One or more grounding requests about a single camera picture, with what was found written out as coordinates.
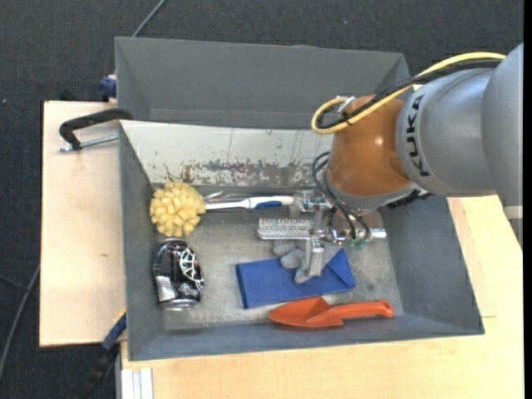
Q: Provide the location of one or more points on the crushed black drink can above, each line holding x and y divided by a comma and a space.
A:
176, 272

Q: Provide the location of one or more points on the silver metal brush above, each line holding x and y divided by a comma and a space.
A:
282, 228

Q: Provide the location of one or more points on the grey glove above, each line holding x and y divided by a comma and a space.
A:
291, 258

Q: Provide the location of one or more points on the pale wood board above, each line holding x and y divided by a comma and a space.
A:
79, 231

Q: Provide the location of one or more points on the orange plastic scoop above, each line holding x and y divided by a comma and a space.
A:
303, 316

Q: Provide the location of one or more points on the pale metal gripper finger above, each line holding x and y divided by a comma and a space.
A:
318, 262
308, 258

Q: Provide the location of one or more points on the grey metal bin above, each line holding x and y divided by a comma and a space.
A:
249, 85

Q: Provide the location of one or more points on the blue folded cloth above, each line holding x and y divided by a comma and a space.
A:
274, 283

